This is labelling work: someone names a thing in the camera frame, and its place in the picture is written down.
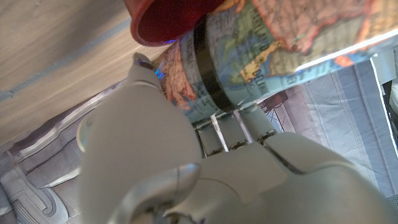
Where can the paper map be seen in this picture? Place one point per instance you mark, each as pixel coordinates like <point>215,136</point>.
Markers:
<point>280,40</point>

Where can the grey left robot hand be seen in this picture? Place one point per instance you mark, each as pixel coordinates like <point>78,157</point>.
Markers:
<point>248,186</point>

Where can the black band around map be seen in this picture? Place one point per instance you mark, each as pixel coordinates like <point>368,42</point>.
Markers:
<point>206,62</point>

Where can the red cup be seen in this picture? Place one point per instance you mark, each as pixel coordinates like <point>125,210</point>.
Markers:
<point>168,21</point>

